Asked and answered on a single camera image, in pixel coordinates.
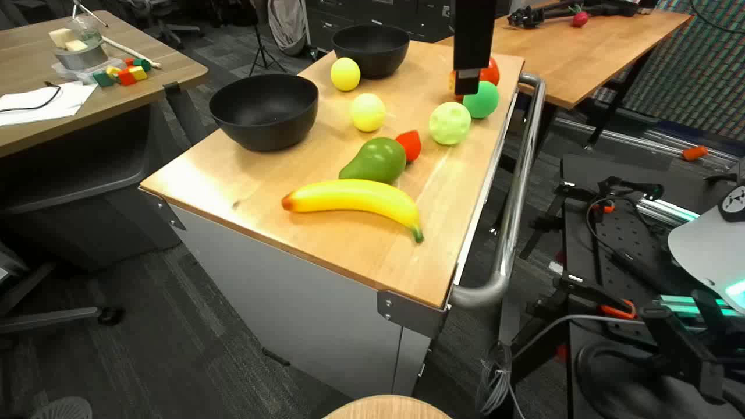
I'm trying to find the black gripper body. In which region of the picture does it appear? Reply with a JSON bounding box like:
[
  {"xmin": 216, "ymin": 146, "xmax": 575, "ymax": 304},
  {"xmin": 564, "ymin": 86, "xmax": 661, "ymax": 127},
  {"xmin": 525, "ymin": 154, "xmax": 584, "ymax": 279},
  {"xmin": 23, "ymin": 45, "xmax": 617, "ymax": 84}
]
[{"xmin": 452, "ymin": 0, "xmax": 499, "ymax": 75}]

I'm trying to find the red apple toy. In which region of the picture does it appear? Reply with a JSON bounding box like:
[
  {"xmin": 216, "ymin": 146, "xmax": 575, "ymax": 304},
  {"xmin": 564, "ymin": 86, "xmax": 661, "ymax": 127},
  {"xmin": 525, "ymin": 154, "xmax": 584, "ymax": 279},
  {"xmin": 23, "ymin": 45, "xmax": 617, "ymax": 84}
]
[{"xmin": 452, "ymin": 56, "xmax": 504, "ymax": 97}]

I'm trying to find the light green dimpled ball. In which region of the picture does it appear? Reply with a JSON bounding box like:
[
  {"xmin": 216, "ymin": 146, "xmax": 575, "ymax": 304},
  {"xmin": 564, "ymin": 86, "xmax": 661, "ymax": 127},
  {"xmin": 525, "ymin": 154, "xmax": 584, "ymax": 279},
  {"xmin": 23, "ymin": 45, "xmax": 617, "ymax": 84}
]
[{"xmin": 429, "ymin": 100, "xmax": 474, "ymax": 148}]

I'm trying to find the yellow ball toy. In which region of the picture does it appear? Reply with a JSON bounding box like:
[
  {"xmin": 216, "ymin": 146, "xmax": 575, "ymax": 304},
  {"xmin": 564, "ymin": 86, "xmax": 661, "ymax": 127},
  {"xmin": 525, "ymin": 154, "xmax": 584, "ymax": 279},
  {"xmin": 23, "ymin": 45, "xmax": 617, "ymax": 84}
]
[
  {"xmin": 329, "ymin": 56, "xmax": 363, "ymax": 92},
  {"xmin": 350, "ymin": 92, "xmax": 389, "ymax": 135}
]

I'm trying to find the yellow banana toy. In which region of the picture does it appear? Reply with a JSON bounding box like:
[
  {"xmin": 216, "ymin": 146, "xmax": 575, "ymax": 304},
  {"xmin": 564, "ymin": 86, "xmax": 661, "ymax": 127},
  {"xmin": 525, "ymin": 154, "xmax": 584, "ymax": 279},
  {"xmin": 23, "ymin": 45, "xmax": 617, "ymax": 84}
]
[{"xmin": 280, "ymin": 177, "xmax": 426, "ymax": 247}]

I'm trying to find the small red fruit toy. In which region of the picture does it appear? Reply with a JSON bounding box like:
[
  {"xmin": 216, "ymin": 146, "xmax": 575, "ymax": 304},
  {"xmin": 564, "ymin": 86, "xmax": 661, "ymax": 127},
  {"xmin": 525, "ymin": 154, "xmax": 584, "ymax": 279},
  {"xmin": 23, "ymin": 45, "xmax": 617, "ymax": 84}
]
[{"xmin": 394, "ymin": 127, "xmax": 424, "ymax": 164}]

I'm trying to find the white cabinet with wooden top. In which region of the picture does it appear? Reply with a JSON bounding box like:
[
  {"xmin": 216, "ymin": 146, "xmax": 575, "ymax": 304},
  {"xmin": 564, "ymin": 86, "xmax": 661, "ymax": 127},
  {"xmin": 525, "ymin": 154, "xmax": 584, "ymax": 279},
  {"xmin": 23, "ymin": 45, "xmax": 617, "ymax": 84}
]
[{"xmin": 138, "ymin": 37, "xmax": 549, "ymax": 398}]

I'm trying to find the smooth green ball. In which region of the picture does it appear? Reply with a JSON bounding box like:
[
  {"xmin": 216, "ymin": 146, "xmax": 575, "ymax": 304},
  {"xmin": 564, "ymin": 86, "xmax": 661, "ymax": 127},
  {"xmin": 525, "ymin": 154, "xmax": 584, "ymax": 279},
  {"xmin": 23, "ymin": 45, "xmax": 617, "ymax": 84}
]
[{"xmin": 461, "ymin": 79, "xmax": 504, "ymax": 121}]

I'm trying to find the black tripod tool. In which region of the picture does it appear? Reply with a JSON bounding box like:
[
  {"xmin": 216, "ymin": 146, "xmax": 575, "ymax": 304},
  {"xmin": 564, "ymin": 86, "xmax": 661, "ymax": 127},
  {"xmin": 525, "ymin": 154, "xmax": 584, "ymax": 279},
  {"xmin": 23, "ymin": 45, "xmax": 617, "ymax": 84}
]
[{"xmin": 509, "ymin": 0, "xmax": 647, "ymax": 30}]

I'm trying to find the black bowl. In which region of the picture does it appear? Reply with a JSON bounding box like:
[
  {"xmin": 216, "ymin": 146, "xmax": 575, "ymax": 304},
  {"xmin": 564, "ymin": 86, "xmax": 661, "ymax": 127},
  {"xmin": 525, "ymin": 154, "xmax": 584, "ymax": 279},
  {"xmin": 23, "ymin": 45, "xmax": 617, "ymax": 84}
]
[
  {"xmin": 207, "ymin": 71, "xmax": 322, "ymax": 154},
  {"xmin": 330, "ymin": 23, "xmax": 412, "ymax": 79}
]

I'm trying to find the wooden work table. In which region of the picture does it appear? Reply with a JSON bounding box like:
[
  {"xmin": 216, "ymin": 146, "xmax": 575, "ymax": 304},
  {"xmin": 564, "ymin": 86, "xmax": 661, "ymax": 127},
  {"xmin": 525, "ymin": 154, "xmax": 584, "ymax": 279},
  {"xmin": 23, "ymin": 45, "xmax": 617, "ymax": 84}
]
[{"xmin": 439, "ymin": 1, "xmax": 694, "ymax": 111}]

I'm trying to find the green pear toy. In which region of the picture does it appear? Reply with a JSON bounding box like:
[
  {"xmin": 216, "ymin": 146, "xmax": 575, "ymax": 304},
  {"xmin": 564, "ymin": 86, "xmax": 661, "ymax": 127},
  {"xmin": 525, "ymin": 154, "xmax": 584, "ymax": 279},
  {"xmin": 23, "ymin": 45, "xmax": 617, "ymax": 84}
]
[{"xmin": 339, "ymin": 135, "xmax": 411, "ymax": 185}]

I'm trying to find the orange clamp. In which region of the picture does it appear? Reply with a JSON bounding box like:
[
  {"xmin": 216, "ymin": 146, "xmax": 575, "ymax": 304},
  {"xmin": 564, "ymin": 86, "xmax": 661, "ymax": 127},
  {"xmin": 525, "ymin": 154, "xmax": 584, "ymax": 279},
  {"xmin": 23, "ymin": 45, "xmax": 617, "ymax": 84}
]
[{"xmin": 596, "ymin": 298, "xmax": 641, "ymax": 320}]

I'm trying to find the white device with teal light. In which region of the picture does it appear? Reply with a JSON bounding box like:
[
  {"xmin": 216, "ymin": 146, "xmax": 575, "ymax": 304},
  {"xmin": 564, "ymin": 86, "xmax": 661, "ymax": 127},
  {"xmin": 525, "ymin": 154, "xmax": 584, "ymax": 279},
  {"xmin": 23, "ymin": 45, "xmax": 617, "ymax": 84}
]
[{"xmin": 667, "ymin": 182, "xmax": 745, "ymax": 312}]

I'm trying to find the round wooden stool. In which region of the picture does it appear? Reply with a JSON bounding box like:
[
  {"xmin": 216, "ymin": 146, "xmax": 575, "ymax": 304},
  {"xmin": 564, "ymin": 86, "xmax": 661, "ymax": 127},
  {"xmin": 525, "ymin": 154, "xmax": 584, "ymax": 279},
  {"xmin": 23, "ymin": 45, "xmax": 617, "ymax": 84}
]
[{"xmin": 325, "ymin": 392, "xmax": 452, "ymax": 419}]

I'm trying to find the white stick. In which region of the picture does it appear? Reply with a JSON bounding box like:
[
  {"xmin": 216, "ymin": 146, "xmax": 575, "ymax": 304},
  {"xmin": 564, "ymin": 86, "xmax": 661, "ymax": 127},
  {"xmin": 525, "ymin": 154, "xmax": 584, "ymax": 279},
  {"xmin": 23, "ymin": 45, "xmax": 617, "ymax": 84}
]
[{"xmin": 73, "ymin": 0, "xmax": 163, "ymax": 69}]

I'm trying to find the clear plastic cup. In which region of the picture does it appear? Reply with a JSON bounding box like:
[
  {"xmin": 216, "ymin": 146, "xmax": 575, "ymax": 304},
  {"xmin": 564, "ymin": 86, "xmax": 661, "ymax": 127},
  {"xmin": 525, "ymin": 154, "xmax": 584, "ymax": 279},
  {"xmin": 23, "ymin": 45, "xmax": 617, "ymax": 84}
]
[{"xmin": 70, "ymin": 13, "xmax": 108, "ymax": 50}]

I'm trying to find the clear plastic container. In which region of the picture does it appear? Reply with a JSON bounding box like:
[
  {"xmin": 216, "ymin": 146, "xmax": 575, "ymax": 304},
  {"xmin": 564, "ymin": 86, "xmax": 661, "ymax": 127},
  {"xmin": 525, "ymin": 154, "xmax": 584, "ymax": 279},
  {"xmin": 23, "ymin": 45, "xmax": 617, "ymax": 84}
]
[{"xmin": 50, "ymin": 24, "xmax": 109, "ymax": 71}]

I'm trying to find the white paper sheet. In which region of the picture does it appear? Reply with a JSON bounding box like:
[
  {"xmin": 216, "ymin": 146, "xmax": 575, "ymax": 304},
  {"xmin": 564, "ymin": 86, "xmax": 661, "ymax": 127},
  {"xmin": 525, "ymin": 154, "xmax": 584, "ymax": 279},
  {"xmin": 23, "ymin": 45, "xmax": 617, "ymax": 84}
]
[{"xmin": 0, "ymin": 79, "xmax": 101, "ymax": 127}]

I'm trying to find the wooden office table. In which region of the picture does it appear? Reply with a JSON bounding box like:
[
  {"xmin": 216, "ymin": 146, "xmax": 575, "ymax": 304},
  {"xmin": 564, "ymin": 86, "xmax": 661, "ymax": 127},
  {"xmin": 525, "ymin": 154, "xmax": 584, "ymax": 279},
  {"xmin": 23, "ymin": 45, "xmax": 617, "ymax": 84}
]
[{"xmin": 0, "ymin": 7, "xmax": 211, "ymax": 161}]

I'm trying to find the black office chair base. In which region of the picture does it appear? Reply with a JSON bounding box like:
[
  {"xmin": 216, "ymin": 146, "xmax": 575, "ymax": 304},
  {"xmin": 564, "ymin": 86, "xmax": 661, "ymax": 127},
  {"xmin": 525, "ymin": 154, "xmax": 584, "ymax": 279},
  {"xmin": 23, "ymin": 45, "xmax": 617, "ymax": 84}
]
[{"xmin": 0, "ymin": 239, "xmax": 126, "ymax": 338}]

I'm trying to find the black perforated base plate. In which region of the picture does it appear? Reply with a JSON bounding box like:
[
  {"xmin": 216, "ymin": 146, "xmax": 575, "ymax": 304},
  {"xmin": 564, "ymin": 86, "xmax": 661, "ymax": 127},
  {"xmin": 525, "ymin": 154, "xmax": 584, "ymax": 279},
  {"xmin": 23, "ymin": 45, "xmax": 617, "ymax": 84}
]
[{"xmin": 534, "ymin": 154, "xmax": 745, "ymax": 419}]

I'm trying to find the silver metal rail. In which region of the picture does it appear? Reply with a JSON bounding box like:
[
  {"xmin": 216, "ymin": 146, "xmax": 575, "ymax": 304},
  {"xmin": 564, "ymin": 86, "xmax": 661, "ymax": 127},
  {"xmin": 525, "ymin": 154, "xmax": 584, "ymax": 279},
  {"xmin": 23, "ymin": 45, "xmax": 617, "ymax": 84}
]
[{"xmin": 637, "ymin": 192, "xmax": 706, "ymax": 228}]

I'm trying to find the grey cable bundle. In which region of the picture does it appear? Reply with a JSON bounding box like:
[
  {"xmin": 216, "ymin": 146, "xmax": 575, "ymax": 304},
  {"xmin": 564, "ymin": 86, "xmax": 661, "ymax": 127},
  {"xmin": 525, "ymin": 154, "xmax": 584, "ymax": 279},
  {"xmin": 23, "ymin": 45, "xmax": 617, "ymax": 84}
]
[{"xmin": 475, "ymin": 312, "xmax": 647, "ymax": 419}]

